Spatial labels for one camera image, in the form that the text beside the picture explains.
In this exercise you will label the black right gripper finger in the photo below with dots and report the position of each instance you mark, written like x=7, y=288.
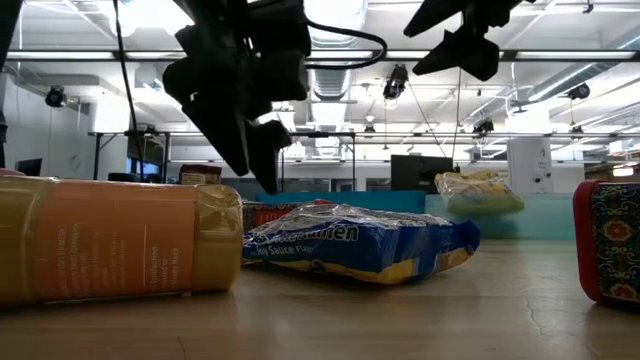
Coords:
x=470, y=55
x=440, y=15

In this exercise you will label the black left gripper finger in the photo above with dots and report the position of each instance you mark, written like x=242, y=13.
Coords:
x=225, y=135
x=267, y=150

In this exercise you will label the brown spice bottle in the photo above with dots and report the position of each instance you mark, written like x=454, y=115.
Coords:
x=200, y=175

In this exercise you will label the red patterned card box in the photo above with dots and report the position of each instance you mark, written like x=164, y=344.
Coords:
x=615, y=240
x=265, y=217

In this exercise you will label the blue ramen packet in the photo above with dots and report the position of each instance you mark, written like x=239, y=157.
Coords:
x=360, y=250

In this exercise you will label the ramen packet with yellow edge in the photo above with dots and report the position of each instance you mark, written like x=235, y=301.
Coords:
x=475, y=192

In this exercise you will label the orange spice bottle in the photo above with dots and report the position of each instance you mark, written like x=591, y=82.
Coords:
x=115, y=240

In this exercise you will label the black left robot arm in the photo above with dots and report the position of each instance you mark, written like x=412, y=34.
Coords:
x=7, y=25

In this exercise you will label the dark monitor with blue glow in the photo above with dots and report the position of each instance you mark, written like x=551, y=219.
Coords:
x=152, y=155

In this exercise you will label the black round cap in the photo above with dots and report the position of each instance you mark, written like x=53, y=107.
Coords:
x=122, y=177

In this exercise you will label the white pillar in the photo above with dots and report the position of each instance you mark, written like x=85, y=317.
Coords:
x=530, y=160

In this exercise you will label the blue plastic bin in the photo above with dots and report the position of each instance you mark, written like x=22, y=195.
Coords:
x=390, y=200

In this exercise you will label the black monitor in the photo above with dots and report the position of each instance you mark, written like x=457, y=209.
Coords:
x=410, y=175

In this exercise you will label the green translucent plastic bin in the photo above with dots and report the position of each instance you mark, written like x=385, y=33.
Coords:
x=550, y=220

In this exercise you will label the pink plastic bowl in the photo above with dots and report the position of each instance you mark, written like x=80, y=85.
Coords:
x=10, y=173

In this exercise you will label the black background table frame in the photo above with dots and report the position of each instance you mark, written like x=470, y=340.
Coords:
x=325, y=135

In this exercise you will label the black overhead frame bar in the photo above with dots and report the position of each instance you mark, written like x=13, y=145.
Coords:
x=550, y=55

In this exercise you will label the silver ceiling duct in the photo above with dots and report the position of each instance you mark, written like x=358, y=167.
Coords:
x=330, y=85

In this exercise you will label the small dark wall screen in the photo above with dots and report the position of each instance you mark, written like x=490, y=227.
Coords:
x=29, y=167

